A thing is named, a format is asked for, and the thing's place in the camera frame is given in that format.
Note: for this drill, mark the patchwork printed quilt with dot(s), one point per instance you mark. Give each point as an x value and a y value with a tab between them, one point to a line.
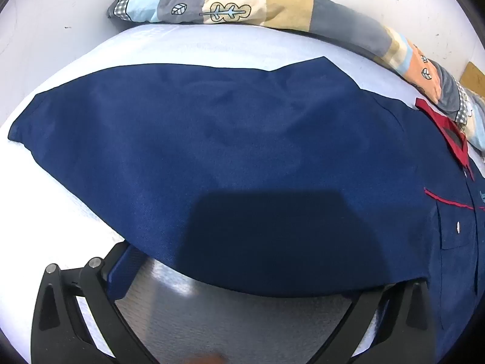
288	11

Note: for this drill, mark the navy shirt with red collar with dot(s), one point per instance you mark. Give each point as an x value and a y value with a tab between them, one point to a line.
227	159

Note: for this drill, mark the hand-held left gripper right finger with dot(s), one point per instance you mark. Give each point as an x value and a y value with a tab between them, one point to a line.
368	308

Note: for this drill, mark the light blue bed sheet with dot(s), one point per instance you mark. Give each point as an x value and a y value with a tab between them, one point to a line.
151	47

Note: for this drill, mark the wooden headboard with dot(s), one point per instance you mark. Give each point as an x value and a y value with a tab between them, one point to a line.
475	79

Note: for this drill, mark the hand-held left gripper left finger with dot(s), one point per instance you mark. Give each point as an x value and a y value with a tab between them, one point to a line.
120	275

